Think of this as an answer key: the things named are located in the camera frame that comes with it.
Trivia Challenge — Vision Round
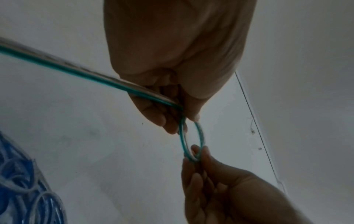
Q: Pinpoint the person's right hand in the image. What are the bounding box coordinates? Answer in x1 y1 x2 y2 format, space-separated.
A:
180 144 315 224

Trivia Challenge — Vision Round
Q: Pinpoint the person's left hand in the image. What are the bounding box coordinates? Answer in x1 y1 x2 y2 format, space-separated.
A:
103 0 257 135

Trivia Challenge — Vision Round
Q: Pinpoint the green tube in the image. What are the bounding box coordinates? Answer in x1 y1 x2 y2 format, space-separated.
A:
0 37 207 163

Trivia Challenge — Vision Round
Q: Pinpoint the pile of blue tubing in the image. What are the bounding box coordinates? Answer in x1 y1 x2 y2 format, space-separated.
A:
0 131 69 224

